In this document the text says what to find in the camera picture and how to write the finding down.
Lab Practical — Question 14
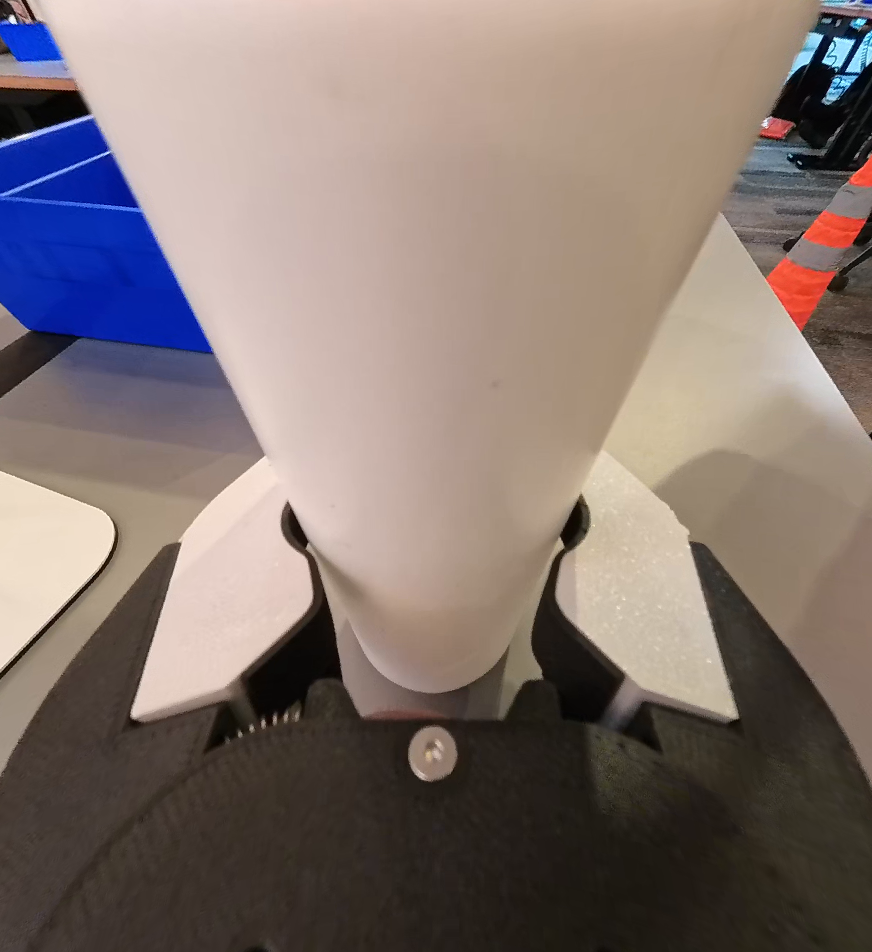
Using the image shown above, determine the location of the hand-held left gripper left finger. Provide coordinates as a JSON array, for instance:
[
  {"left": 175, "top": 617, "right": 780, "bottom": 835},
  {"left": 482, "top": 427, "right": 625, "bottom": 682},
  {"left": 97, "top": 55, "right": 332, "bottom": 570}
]
[{"left": 131, "top": 462, "right": 333, "bottom": 725}]

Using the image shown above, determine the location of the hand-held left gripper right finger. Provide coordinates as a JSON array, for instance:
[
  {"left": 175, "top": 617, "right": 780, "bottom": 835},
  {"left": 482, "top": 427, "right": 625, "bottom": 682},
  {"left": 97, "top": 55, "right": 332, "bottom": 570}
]
[{"left": 533, "top": 451, "right": 739, "bottom": 730}]

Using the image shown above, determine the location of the orange traffic cone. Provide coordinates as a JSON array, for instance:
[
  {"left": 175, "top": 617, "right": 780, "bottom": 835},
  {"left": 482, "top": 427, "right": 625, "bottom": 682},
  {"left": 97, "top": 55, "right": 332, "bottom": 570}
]
[{"left": 767, "top": 122, "right": 872, "bottom": 333}]

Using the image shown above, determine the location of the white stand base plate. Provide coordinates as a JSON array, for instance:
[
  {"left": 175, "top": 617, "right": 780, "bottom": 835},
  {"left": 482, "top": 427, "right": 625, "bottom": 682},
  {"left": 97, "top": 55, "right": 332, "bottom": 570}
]
[{"left": 0, "top": 454, "right": 119, "bottom": 719}]

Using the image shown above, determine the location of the wooden top desk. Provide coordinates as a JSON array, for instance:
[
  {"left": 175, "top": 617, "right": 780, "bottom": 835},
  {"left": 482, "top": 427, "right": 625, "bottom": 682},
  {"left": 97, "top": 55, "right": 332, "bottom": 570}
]
[
  {"left": 0, "top": 56, "right": 81, "bottom": 95},
  {"left": 817, "top": 0, "right": 872, "bottom": 174}
]

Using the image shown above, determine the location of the small blue plastic bin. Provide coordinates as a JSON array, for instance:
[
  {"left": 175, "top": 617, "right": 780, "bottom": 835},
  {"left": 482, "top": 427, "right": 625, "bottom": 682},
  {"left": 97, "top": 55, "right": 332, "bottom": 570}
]
[{"left": 0, "top": 18, "right": 66, "bottom": 65}]

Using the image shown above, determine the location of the white bottle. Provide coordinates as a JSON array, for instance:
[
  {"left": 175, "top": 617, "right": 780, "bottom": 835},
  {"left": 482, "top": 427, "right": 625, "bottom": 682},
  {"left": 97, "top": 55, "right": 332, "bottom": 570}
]
[{"left": 35, "top": 0, "right": 824, "bottom": 696}]

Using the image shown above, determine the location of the black backpack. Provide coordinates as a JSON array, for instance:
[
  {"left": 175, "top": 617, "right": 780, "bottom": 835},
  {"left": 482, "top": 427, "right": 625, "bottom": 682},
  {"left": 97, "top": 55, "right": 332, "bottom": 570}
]
[{"left": 774, "top": 60, "right": 857, "bottom": 151}]

